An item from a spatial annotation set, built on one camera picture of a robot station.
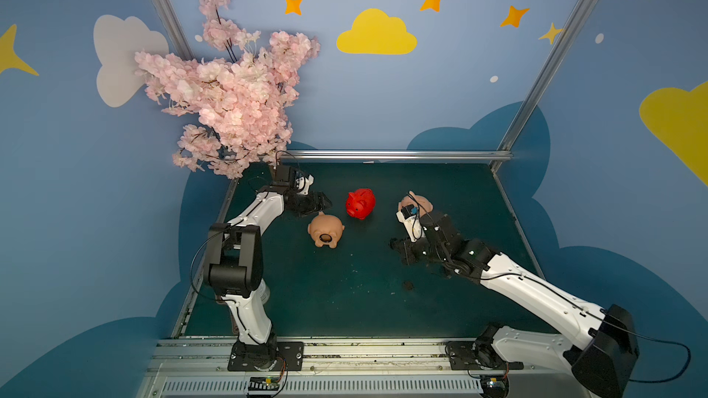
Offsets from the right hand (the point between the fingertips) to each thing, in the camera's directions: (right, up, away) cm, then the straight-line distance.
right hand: (398, 241), depth 78 cm
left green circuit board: (-37, -38, -5) cm, 53 cm away
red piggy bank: (-11, +10, +19) cm, 24 cm away
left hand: (-23, +10, +17) cm, 31 cm away
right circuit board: (+25, -39, -5) cm, 46 cm away
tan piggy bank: (-22, +1, +13) cm, 26 cm away
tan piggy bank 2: (+12, +10, +20) cm, 25 cm away
